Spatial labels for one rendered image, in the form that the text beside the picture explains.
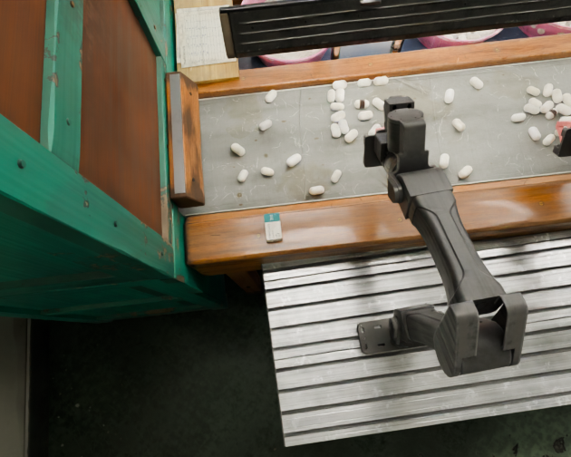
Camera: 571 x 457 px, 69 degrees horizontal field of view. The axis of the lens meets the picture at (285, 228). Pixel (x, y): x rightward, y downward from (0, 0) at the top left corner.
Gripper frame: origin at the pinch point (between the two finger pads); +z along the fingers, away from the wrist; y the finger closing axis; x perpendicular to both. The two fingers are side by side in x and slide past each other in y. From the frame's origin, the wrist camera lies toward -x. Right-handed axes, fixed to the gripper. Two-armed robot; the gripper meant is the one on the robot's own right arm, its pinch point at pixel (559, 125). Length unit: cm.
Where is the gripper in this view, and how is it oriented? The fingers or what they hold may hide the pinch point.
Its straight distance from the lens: 117.8
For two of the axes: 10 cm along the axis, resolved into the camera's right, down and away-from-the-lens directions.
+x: 0.8, 8.1, 5.8
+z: -0.7, -5.8, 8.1
